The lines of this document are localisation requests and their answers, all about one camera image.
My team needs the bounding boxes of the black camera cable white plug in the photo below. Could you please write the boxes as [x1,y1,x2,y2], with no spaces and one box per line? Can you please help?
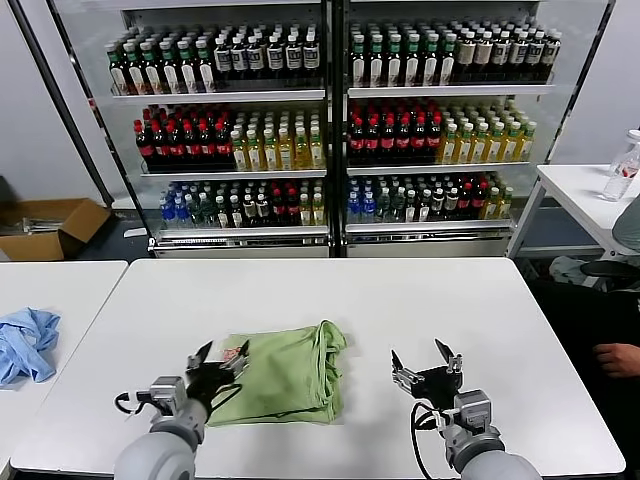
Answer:
[113,391,154,417]

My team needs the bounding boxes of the dark bottle tan label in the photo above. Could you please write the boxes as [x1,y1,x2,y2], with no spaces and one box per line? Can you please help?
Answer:
[455,30,476,84]
[543,31,562,82]
[473,31,494,84]
[492,32,512,84]
[509,32,529,84]
[526,31,546,83]

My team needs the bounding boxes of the crumpled light blue garment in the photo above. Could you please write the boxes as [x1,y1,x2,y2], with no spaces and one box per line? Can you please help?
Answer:
[0,307,62,390]

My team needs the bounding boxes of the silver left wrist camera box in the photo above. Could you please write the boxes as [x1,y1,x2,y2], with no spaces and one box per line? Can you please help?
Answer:
[148,375,190,417]

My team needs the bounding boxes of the open cardboard box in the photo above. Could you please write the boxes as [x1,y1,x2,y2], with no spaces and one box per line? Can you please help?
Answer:
[0,198,112,262]

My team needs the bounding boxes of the dark bottle navy white label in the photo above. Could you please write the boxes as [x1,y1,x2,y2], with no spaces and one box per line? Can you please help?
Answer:
[301,31,322,80]
[213,37,233,84]
[230,35,250,84]
[265,33,286,82]
[284,32,304,81]
[247,34,268,83]

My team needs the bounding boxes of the white drinks display cabinet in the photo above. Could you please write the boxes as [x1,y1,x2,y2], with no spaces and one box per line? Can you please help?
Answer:
[119,0,335,260]
[335,0,559,259]

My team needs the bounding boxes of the glass cabinet door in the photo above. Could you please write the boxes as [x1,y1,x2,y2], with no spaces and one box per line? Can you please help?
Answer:
[509,0,619,251]
[47,0,156,251]

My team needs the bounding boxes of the bystander bare hand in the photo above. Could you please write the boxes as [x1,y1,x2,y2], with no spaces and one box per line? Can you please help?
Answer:
[593,342,640,380]

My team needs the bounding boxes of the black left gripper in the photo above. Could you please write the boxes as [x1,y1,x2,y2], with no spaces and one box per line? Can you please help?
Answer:
[185,338,251,408]

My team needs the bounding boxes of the green-cap dark drink bottle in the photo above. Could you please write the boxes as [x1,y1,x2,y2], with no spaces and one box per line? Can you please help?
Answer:
[402,35,422,88]
[140,42,162,95]
[350,38,369,89]
[384,35,403,88]
[123,44,145,96]
[421,35,440,87]
[158,41,180,95]
[108,47,127,96]
[439,33,458,86]
[195,38,217,94]
[177,39,199,94]
[367,36,386,89]

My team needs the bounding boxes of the crumpled grey cloth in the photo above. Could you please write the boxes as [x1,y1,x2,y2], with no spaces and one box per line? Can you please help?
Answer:
[548,255,601,289]

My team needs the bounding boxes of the white side table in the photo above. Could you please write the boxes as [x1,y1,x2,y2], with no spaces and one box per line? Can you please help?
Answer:
[512,163,640,261]

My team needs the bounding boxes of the thin black left gripper cable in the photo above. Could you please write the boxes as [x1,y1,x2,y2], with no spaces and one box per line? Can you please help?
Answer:
[206,382,245,414]

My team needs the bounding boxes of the light green t-shirt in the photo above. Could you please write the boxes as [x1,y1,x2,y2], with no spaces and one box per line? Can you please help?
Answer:
[205,319,349,429]

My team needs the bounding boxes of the red-cap cola bottle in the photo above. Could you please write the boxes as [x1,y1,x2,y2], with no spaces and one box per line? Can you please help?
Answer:
[458,183,474,222]
[149,120,169,169]
[426,118,444,164]
[395,118,413,164]
[214,121,234,169]
[364,118,382,164]
[284,188,301,227]
[166,120,185,169]
[198,121,217,169]
[471,180,487,221]
[133,121,154,169]
[348,118,367,164]
[269,189,286,228]
[411,118,429,164]
[182,121,201,169]
[380,118,398,164]

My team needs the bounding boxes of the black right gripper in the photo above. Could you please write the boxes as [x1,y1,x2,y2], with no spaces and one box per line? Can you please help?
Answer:
[390,338,465,409]

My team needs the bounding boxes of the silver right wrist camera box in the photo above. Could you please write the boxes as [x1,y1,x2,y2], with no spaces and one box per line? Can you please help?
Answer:
[451,389,495,435]

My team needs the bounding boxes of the clear plastic water bottle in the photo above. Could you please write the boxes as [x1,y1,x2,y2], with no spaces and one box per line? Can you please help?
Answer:
[602,128,640,202]

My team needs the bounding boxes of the black office chair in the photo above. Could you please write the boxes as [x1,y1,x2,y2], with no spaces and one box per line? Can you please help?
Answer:
[579,259,640,292]

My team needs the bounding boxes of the silver metal bars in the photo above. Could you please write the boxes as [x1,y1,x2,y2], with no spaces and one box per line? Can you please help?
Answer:
[9,217,64,236]

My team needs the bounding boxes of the dark slanted metal pole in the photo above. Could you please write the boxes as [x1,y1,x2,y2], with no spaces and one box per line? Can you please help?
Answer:
[8,0,116,209]

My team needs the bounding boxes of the person in grey-green top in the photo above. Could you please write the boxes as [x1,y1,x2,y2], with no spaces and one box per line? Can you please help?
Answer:
[613,197,640,254]

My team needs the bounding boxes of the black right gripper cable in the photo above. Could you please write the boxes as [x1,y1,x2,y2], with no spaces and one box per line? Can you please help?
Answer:
[409,401,450,480]

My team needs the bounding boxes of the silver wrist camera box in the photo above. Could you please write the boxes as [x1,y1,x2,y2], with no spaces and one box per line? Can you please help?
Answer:
[451,389,495,435]
[148,375,190,417]

